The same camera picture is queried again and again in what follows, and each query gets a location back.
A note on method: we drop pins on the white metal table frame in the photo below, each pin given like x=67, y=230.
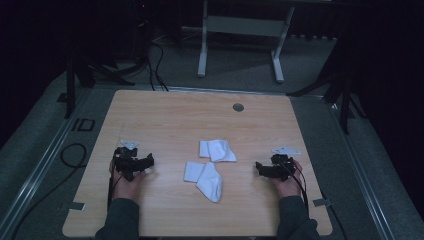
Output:
x=245, y=26

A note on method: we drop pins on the white sock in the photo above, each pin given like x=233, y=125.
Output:
x=218, y=150
x=206, y=180

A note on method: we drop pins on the person's left hand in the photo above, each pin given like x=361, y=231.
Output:
x=125, y=188

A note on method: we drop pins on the metal floor rail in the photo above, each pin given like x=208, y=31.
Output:
x=361, y=173
x=43, y=156

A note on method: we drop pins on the black tape floor marking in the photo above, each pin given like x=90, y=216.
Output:
x=83, y=125

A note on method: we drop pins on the person's right hand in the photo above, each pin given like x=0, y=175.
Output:
x=289, y=186

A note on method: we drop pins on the black stand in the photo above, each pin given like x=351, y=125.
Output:
x=70, y=83
x=345, y=100

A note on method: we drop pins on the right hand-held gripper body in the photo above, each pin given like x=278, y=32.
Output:
x=282, y=165

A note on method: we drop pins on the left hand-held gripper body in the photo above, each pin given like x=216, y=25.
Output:
x=125, y=162

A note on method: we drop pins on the grey tape piece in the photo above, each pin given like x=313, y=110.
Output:
x=322, y=202
x=76, y=206

